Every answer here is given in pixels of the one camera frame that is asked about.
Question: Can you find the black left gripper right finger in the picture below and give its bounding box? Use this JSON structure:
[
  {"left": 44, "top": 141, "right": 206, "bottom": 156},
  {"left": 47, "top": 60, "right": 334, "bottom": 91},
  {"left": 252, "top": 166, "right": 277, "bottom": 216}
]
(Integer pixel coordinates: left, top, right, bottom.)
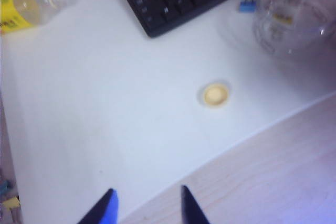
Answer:
[{"left": 180, "top": 185, "right": 211, "bottom": 224}]

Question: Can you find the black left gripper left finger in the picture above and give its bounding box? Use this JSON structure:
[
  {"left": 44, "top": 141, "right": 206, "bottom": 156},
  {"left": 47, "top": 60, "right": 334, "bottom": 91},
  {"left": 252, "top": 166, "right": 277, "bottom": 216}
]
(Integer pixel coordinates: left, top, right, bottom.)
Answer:
[{"left": 77, "top": 188, "right": 119, "bottom": 224}]

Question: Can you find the yellow binder clip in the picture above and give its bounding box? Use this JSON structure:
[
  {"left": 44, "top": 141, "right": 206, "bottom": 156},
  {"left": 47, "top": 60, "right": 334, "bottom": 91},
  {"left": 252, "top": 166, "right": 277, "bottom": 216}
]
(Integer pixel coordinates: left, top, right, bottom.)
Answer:
[
  {"left": 272, "top": 12, "right": 294, "bottom": 25},
  {"left": 2, "top": 196, "right": 21, "bottom": 212}
]

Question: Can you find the white desk riser board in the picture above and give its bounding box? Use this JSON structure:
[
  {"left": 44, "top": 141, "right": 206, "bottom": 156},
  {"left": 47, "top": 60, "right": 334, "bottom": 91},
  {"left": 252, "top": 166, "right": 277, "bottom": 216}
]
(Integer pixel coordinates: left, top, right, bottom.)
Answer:
[{"left": 0, "top": 0, "right": 336, "bottom": 224}]

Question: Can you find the clear plastic jar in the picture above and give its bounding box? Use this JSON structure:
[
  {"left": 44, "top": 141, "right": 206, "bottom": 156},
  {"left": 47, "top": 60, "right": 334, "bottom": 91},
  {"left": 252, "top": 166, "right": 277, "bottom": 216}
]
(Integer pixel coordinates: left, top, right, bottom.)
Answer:
[{"left": 251, "top": 0, "right": 336, "bottom": 63}]

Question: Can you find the black keyboard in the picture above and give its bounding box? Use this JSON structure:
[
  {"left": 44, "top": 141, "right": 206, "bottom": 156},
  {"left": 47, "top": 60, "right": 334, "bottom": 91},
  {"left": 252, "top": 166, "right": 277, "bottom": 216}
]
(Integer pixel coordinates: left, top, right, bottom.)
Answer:
[{"left": 112, "top": 0, "right": 271, "bottom": 38}]

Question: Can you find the plastic bottle yellow label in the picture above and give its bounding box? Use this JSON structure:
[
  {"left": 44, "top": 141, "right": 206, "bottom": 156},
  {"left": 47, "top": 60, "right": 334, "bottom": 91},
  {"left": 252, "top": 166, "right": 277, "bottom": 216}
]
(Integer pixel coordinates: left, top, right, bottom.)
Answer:
[{"left": 0, "top": 0, "right": 79, "bottom": 35}]

